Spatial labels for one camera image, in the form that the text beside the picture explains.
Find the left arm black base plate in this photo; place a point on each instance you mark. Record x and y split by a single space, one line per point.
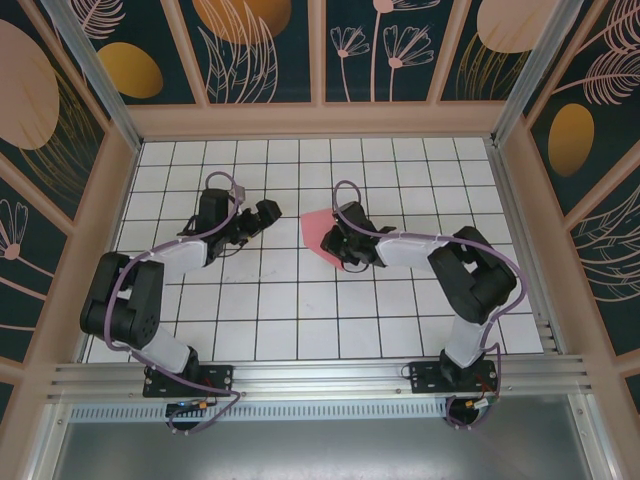
220 375

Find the aluminium frame post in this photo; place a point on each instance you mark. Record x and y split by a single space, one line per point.
536 75
98 85

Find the aluminium side rail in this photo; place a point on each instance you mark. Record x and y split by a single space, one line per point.
520 240

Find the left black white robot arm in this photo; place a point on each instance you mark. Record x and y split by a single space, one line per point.
125 300

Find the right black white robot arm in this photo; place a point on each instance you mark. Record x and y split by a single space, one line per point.
475 280

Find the pink square paper sheet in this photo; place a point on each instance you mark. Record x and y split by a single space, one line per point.
315 227

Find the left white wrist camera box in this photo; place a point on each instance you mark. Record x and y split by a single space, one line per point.
239 193

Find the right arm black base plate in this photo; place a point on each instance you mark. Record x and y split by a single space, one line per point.
425 377

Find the long aluminium mounting rail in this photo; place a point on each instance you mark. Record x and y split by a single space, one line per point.
320 375

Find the grey metal sheet panel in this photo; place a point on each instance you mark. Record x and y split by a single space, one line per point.
320 450

